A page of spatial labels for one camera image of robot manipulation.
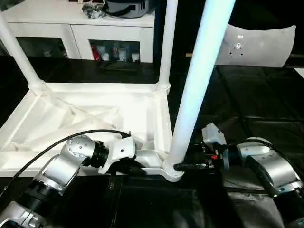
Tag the flat white board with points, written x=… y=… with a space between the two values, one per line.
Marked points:
x=300 y=72

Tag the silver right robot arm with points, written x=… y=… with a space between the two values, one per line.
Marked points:
x=270 y=166

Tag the black cabinet with gold label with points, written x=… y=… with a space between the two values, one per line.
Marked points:
x=183 y=28

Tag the dark clutter pile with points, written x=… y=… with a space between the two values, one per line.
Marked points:
x=93 y=11

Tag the black work mat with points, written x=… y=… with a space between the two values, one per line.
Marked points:
x=256 y=109

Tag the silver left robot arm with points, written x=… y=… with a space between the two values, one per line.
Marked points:
x=71 y=154

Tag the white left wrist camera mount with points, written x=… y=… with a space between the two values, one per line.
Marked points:
x=121 y=148

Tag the white cabinet with glass doors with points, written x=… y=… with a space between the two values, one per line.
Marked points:
x=47 y=23

